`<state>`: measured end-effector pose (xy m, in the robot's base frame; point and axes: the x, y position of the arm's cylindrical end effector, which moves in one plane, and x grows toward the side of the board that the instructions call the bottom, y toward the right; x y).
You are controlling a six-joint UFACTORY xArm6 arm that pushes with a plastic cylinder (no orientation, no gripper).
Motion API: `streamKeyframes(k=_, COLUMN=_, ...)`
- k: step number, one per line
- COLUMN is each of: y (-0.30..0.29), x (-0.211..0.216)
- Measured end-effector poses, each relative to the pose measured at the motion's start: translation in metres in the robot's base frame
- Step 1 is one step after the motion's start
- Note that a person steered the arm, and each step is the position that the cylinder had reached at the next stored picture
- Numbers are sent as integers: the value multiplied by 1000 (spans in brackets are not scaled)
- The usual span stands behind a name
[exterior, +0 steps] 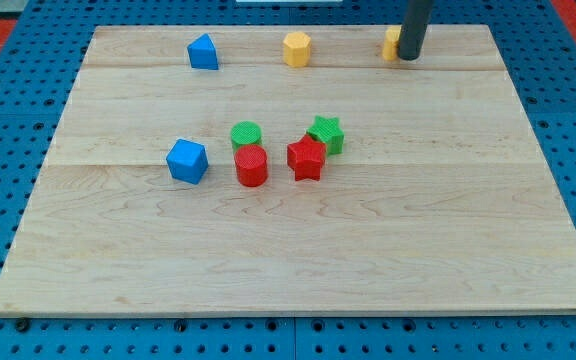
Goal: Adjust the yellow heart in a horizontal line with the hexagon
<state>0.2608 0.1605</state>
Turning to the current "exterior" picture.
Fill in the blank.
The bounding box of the red star block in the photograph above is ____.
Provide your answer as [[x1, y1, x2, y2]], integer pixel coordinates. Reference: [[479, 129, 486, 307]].
[[287, 134, 326, 181]]

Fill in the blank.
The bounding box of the blue cube block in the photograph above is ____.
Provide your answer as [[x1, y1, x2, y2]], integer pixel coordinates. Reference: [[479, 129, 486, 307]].
[[166, 139, 208, 185]]

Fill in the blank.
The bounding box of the wooden board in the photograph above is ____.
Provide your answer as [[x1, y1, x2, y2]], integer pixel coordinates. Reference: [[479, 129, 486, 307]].
[[0, 25, 576, 318]]

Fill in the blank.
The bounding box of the blue triangular prism block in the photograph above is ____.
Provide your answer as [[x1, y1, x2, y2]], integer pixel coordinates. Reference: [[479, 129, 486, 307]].
[[187, 33, 219, 70]]

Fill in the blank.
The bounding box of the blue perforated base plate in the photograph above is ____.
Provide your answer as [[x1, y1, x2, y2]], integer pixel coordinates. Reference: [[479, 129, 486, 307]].
[[0, 0, 576, 359]]

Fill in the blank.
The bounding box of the red cylinder block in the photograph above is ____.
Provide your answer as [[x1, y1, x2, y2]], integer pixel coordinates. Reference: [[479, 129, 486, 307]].
[[234, 144, 268, 187]]

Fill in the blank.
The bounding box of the yellow heart block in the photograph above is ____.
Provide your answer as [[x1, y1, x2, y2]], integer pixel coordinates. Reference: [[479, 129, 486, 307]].
[[382, 25, 402, 61]]

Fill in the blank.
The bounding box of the yellow hexagon block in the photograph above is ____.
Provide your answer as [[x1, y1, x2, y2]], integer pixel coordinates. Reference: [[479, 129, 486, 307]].
[[283, 32, 311, 68]]

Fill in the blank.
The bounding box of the green star block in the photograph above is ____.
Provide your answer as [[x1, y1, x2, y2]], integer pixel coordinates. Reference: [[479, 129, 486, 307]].
[[306, 115, 345, 155]]

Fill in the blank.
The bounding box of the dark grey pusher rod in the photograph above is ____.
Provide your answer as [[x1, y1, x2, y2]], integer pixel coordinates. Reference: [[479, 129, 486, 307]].
[[397, 0, 434, 61]]

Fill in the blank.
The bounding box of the green cylinder block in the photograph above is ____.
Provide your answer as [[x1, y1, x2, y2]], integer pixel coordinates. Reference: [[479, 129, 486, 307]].
[[230, 121, 262, 152]]

